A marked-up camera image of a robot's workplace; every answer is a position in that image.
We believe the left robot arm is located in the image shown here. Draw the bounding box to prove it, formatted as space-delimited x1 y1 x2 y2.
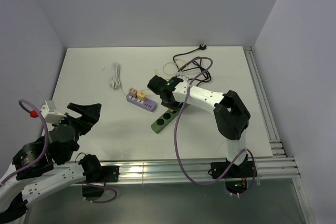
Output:
1 99 102 223

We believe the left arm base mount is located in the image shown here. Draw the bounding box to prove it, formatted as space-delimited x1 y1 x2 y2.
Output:
81 165 120 204

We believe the pink plug adapter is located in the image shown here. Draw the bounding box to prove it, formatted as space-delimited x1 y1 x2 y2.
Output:
129 88 138 98

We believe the black power cord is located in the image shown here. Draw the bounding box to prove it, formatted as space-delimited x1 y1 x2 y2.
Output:
172 42 212 86

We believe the aluminium front rail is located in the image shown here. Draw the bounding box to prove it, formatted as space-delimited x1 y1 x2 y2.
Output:
52 155 301 188

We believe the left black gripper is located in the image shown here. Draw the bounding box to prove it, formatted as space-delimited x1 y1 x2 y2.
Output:
54 102 102 161

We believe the aluminium right rail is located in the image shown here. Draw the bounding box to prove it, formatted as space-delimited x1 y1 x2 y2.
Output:
243 47 287 158

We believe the purple power strip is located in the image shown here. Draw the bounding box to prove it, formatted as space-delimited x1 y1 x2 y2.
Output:
126 94 157 112

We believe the green power strip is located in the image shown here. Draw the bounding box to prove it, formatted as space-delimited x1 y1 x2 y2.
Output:
151 104 183 134

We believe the yellow thin cable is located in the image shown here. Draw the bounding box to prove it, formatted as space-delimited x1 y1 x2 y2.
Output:
141 61 188 93

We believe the aluminium rail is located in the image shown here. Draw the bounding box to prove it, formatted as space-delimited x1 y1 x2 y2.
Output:
52 155 301 188
243 47 287 158

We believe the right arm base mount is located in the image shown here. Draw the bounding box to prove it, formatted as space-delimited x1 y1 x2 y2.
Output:
208 159 257 195

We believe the white coiled cord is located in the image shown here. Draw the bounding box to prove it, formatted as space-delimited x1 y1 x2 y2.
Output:
108 62 129 97

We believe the orange charger plug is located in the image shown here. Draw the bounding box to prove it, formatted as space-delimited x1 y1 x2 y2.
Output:
137 91 146 102

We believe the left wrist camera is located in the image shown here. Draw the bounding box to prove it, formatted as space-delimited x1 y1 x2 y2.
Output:
39 100 66 125

